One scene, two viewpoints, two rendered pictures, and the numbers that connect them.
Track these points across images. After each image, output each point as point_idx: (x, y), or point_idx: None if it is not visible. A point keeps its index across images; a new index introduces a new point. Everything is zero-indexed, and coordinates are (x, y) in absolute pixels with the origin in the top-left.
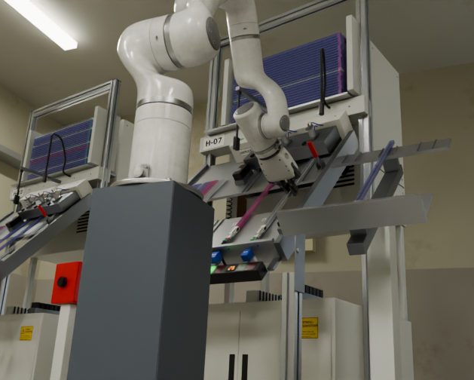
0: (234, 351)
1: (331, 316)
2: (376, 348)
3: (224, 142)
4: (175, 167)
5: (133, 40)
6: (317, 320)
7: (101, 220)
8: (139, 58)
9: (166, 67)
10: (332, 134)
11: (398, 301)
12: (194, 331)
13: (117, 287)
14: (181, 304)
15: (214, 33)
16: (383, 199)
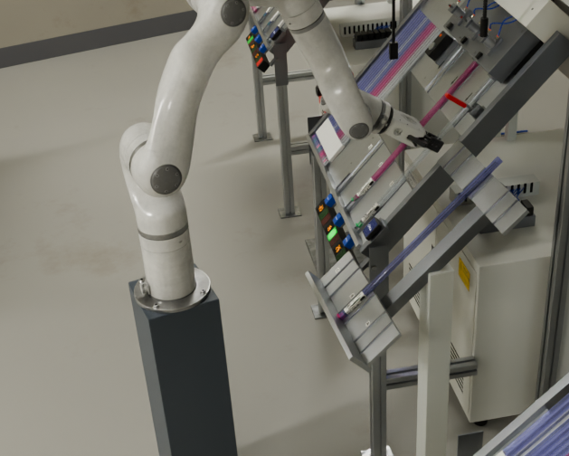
0: (433, 244)
1: (477, 281)
2: (420, 384)
3: None
4: (166, 287)
5: (122, 162)
6: (469, 276)
7: (135, 309)
8: (130, 179)
9: None
10: (515, 50)
11: (448, 353)
12: (208, 385)
13: (147, 360)
14: (184, 381)
15: (163, 185)
16: (337, 337)
